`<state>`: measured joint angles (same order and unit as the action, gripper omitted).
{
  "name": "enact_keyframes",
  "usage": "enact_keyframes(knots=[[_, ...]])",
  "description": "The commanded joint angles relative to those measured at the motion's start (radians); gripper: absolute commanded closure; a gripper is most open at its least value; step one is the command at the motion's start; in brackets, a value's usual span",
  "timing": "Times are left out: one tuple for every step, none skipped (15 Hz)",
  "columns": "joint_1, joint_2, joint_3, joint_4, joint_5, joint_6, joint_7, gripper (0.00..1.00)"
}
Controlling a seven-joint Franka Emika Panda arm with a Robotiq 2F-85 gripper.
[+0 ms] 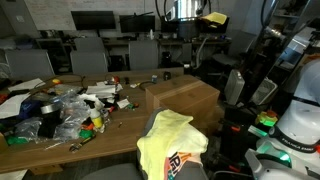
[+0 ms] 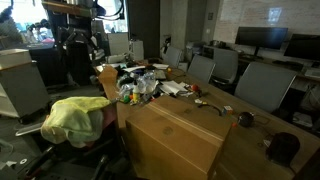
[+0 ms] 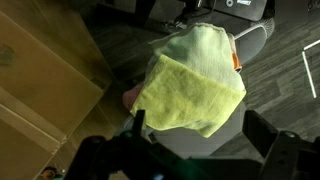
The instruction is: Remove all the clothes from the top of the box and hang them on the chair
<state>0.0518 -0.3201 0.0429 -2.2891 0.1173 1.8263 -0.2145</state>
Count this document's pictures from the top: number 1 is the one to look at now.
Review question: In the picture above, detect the small orange item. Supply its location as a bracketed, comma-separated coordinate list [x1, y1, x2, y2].
[82, 122, 95, 131]

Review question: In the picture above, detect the white mesh basket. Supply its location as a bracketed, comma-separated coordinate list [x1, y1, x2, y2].
[249, 76, 279, 106]

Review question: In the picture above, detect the green orange toy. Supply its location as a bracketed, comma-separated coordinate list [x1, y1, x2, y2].
[254, 110, 280, 128]

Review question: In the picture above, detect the white paper sheet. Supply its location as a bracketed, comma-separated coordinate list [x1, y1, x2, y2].
[0, 92, 32, 120]
[7, 77, 47, 93]

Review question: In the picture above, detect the crumpled white paper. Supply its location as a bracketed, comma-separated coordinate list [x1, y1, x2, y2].
[78, 93, 105, 110]

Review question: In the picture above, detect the black item in bag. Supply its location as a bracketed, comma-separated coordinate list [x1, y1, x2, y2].
[37, 114, 63, 139]

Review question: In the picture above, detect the peach printed t-shirt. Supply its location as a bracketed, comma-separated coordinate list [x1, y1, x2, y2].
[163, 151, 203, 180]

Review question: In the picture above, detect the pile of cluttered items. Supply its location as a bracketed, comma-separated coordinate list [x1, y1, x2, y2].
[14, 89, 92, 142]

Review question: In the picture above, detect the yellow black adjustable wrench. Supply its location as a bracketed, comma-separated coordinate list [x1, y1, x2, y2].
[68, 133, 97, 153]

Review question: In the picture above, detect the blue bag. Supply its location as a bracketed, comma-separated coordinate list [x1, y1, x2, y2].
[18, 99, 42, 120]

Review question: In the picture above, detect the stack of white papers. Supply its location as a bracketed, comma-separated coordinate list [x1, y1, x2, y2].
[85, 81, 118, 98]

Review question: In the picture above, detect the small white card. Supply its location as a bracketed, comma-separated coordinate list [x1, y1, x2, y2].
[116, 97, 131, 110]

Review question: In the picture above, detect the wide black computer monitor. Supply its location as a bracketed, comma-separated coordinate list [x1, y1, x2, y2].
[70, 10, 117, 32]

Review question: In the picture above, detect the green red small toy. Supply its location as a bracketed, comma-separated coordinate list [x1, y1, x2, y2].
[125, 102, 140, 111]

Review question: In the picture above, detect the silver tape roll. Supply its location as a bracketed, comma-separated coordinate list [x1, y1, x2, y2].
[39, 102, 62, 116]

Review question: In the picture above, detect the white bottle yellow label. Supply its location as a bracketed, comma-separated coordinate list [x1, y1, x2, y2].
[89, 107, 105, 133]

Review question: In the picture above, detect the green plastic item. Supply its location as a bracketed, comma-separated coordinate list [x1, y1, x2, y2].
[5, 134, 30, 147]

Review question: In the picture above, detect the white tower heater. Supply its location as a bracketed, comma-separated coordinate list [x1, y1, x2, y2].
[223, 68, 246, 107]

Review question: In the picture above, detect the large cardboard box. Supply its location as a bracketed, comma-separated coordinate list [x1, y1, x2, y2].
[144, 74, 221, 134]

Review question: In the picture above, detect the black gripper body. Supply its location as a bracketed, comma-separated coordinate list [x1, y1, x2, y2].
[177, 19, 202, 39]

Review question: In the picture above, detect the small green item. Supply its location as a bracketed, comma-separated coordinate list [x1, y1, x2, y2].
[78, 129, 95, 140]

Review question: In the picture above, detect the grey office chair holding clothes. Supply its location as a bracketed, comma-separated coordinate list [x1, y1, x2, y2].
[81, 107, 209, 180]

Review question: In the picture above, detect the whiteboard with writing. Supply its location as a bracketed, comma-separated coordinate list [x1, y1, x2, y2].
[23, 0, 168, 32]

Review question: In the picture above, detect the black cable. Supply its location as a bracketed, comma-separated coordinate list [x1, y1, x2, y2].
[138, 80, 155, 91]

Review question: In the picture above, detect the yellow striped cloth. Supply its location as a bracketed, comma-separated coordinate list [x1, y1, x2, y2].
[136, 109, 195, 180]

